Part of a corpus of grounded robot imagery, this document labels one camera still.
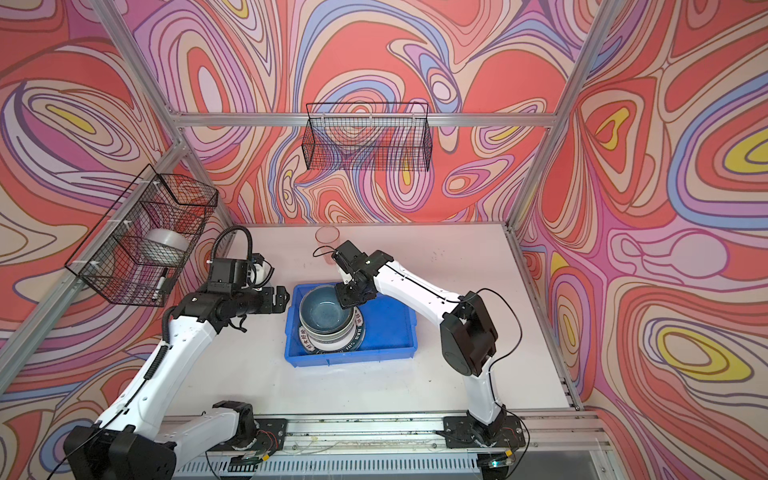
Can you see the light green bowl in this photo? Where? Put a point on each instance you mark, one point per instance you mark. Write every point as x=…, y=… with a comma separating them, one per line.
x=327, y=338

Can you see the pink translucent cup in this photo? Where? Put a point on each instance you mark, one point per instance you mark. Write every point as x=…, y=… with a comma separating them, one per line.
x=328, y=239

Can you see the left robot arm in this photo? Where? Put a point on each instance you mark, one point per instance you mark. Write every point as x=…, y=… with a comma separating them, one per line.
x=128, y=441

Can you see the black wire basket on wall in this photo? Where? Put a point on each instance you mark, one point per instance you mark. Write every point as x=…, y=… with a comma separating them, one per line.
x=138, y=249
x=368, y=136

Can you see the white plate with green rim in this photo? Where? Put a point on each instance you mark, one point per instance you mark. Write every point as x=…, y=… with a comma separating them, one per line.
x=356, y=320

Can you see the blue plastic bin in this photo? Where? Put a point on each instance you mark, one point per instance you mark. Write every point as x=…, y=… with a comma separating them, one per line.
x=390, y=333

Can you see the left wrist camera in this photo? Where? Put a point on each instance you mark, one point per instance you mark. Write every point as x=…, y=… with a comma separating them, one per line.
x=228, y=276

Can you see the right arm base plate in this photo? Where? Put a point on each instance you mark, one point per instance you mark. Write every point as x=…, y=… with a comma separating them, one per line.
x=463, y=432

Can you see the dark blue bowl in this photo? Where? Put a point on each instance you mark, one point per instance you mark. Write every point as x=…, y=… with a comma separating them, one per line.
x=321, y=313

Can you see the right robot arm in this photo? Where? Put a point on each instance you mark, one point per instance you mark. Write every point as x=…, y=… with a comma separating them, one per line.
x=467, y=333

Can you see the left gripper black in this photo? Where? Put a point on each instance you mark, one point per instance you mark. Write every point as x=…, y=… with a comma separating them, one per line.
x=267, y=304

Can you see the black marker pen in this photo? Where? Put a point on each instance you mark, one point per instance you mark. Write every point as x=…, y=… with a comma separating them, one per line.
x=158, y=290

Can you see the grey lilac bowl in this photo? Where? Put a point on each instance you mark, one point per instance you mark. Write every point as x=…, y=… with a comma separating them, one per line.
x=312, y=345

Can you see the aluminium front rail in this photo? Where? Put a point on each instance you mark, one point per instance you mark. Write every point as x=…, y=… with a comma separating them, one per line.
x=405, y=432

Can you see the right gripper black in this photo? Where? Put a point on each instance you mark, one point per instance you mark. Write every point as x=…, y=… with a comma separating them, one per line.
x=346, y=301

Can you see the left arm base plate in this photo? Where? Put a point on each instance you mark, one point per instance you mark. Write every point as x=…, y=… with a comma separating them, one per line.
x=262, y=435

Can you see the black wire basket on back wall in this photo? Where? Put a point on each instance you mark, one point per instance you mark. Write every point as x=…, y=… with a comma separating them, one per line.
x=368, y=136

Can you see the white tape roll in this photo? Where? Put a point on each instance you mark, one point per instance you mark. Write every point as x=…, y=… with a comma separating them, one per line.
x=164, y=247

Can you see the black wire basket on left wall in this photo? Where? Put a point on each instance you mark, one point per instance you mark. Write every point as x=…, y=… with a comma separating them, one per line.
x=138, y=249

